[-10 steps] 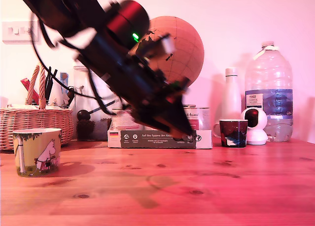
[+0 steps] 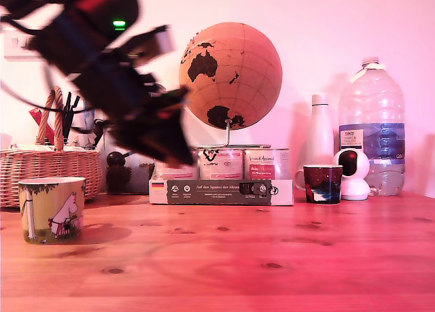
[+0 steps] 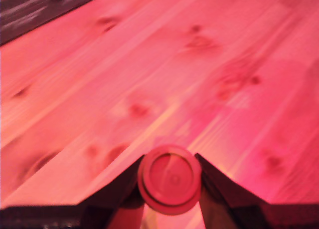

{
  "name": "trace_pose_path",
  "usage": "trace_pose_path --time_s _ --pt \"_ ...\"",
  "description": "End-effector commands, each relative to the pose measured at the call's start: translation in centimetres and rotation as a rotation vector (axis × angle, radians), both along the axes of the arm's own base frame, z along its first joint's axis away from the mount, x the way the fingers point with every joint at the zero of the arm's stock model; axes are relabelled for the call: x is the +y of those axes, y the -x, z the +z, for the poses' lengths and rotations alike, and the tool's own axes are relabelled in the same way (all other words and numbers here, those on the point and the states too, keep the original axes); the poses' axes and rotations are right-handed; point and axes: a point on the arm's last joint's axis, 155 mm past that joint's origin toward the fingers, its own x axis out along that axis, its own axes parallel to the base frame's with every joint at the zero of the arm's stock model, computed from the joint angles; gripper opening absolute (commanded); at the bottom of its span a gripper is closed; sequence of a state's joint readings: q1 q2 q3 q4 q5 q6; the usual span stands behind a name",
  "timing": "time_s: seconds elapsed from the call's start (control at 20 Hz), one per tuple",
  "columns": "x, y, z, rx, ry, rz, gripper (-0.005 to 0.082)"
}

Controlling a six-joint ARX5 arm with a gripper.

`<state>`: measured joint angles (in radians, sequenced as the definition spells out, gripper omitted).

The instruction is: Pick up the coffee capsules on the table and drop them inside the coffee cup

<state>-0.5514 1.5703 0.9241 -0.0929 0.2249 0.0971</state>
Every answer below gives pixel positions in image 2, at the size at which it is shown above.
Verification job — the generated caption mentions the coffee beans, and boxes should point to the coffee beans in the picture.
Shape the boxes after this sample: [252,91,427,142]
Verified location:
[105,162,156,194]

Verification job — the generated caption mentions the clear plastic storage container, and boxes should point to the clear plastic storage container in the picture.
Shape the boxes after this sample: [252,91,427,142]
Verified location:
[101,121,157,194]

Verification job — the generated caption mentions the black measuring scoop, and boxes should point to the black measuring scoop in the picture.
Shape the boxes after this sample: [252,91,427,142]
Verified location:
[105,150,135,167]

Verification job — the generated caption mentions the cardboard tray with dark label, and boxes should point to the cardboard tray with dark label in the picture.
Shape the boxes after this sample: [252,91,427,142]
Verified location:
[148,179,294,207]

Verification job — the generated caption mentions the blue and white tool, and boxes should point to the blue and white tool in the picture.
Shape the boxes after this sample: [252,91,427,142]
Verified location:
[82,99,97,146]

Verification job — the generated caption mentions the cork globe on metal stand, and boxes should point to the cork globe on metal stand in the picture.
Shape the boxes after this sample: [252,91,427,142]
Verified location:
[179,22,283,150]

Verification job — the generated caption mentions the red packet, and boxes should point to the red packet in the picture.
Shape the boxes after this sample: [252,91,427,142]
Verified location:
[28,108,55,145]

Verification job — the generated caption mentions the yellow cartoon print mug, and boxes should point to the yellow cartoon print mug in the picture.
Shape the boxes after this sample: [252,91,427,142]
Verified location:
[18,177,86,245]

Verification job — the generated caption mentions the white slim bottle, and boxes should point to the white slim bottle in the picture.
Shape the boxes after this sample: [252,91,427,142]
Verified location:
[304,93,335,167]

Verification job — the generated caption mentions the dark patterned small mug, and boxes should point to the dark patterned small mug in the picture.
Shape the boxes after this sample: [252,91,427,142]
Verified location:
[294,164,343,205]

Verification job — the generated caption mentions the large clear water bottle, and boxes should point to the large clear water bottle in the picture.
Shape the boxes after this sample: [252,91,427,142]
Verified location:
[338,56,406,196]

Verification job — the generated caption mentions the black handled tool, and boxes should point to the black handled tool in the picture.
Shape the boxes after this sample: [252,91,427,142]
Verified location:
[92,119,105,149]

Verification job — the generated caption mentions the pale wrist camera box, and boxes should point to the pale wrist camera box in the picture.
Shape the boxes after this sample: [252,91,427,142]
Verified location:
[120,24,177,67]

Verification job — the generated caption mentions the wicker basket with handle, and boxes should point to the wicker basket with handle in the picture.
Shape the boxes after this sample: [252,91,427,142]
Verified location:
[0,86,103,208]

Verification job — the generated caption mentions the black cable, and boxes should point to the black cable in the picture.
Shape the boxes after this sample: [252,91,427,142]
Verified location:
[0,14,45,36]
[0,80,103,116]

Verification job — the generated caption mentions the white wall switch plate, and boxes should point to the white wall switch plate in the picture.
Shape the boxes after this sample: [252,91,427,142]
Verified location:
[2,28,45,61]

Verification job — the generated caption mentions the small white round camera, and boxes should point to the small white round camera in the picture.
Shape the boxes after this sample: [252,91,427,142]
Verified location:
[332,148,371,201]

